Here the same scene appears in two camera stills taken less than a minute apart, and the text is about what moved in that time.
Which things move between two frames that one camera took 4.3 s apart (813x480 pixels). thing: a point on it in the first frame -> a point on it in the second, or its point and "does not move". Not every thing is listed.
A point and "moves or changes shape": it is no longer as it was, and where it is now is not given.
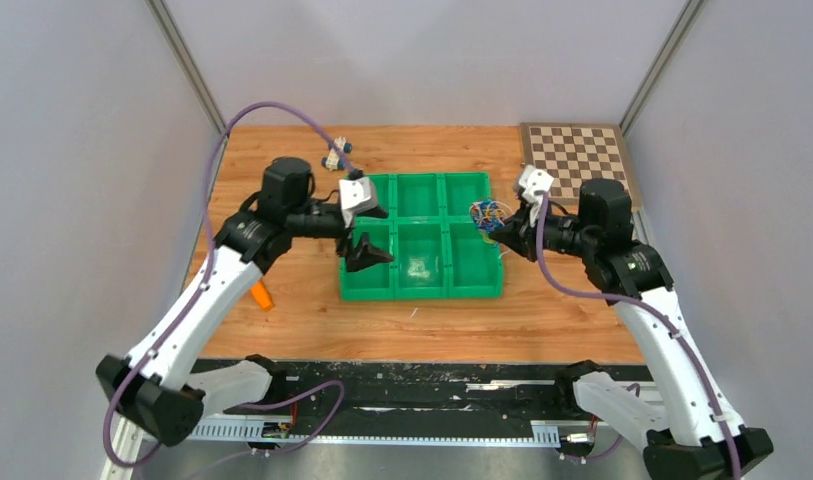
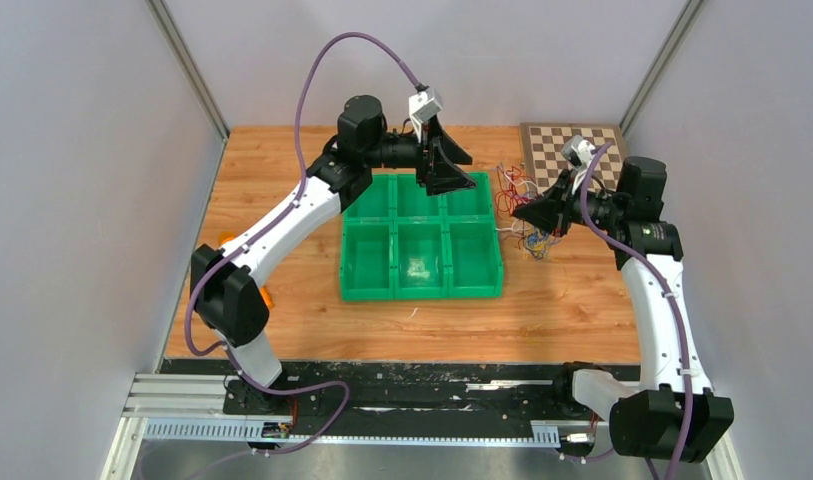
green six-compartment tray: (436, 248) does not move
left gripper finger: (365, 255) -> (445, 177)
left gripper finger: (376, 211) -> (448, 146)
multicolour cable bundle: (487, 215) moves or changes shape
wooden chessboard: (574, 153) does not move
